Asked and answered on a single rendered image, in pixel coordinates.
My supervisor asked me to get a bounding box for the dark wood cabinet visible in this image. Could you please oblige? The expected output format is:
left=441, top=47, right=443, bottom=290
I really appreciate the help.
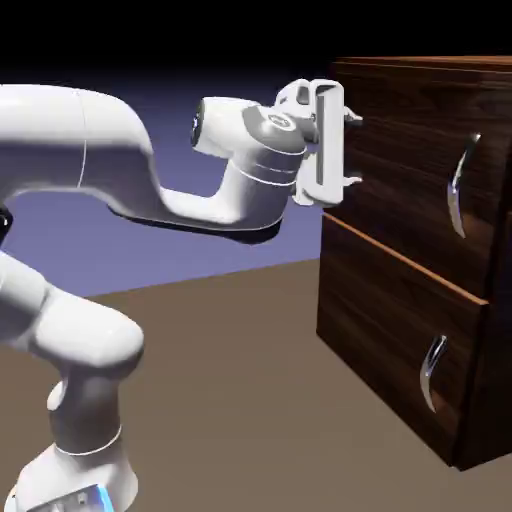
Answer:
left=315, top=54, right=512, bottom=472

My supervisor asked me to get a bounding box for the curved silver door handle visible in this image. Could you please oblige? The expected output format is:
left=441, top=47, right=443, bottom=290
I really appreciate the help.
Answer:
left=446, top=131, right=482, bottom=240
left=418, top=334, right=448, bottom=414

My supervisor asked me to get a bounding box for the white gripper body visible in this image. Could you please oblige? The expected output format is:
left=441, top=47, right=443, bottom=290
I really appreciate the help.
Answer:
left=291, top=78, right=346, bottom=208

